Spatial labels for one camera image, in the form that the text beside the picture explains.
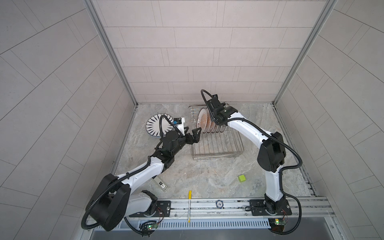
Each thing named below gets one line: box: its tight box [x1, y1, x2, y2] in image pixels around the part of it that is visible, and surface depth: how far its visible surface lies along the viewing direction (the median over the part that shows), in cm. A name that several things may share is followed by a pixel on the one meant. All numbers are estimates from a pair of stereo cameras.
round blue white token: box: [215, 199, 224, 209], surface depth 74 cm
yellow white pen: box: [188, 190, 192, 223], surface depth 75 cm
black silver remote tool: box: [151, 175, 168, 191], surface depth 77 cm
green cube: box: [238, 174, 247, 183], surface depth 81 cm
